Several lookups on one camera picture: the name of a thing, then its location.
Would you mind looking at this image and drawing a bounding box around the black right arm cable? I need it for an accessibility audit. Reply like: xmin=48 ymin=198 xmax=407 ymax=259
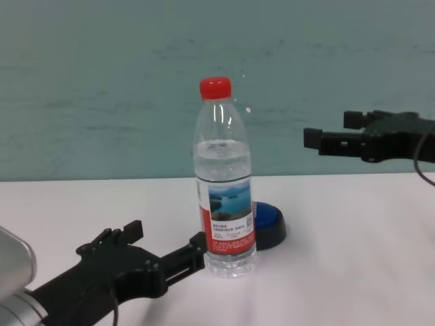
xmin=412 ymin=130 xmax=435 ymax=187

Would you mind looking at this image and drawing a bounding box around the blue button on black base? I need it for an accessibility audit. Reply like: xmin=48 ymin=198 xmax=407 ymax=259
xmin=251 ymin=202 xmax=288 ymax=252

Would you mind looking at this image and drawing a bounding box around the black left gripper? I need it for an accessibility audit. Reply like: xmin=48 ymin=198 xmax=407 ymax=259
xmin=22 ymin=219 xmax=209 ymax=326

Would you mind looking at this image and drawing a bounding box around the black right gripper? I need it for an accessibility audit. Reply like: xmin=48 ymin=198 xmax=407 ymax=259
xmin=302 ymin=109 xmax=435 ymax=164

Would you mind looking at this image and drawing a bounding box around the clear red-capped water bottle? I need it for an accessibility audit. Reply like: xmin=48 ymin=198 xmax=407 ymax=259
xmin=192 ymin=77 xmax=258 ymax=280

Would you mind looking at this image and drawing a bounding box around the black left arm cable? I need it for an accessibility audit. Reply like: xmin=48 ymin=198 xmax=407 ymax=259
xmin=107 ymin=284 xmax=120 ymax=326

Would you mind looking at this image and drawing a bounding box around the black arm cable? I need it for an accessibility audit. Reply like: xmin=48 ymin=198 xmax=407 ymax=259
xmin=412 ymin=130 xmax=435 ymax=187
xmin=107 ymin=284 xmax=120 ymax=326

